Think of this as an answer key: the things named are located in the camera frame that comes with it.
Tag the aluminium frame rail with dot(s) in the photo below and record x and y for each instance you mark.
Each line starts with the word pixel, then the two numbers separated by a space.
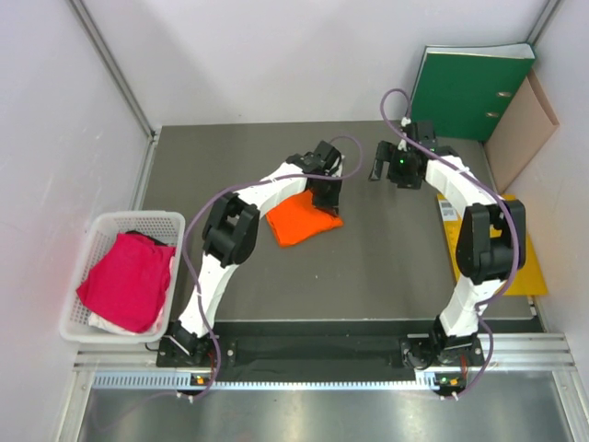
pixel 100 45

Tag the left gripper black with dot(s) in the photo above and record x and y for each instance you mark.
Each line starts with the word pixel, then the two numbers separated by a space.
pixel 330 203

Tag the grey slotted cable duct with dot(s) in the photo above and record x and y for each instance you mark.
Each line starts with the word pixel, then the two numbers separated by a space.
pixel 190 381

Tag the green ring binder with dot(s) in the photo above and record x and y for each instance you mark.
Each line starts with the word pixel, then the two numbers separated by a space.
pixel 464 91

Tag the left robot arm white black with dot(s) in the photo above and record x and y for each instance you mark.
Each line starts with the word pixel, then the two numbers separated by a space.
pixel 229 237

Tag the orange t shirt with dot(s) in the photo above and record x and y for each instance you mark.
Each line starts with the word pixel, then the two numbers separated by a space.
pixel 296 219

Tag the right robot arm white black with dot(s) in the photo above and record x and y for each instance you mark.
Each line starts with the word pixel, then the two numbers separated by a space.
pixel 491 242

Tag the magenta t shirt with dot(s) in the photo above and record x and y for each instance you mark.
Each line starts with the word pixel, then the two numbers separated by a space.
pixel 128 285

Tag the white plastic basket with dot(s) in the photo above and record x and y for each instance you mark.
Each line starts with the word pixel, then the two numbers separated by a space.
pixel 164 226

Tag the yellow plastic folder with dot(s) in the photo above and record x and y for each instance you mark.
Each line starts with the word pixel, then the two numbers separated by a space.
pixel 529 281

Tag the white t shirt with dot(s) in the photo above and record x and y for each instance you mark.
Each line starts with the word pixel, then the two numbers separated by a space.
pixel 94 320

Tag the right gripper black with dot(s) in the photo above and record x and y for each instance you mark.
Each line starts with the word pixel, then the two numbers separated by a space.
pixel 385 154

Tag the beige paper folder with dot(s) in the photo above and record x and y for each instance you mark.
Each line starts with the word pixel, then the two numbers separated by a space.
pixel 525 127

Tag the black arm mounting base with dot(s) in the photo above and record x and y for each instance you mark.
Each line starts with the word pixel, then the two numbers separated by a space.
pixel 322 350

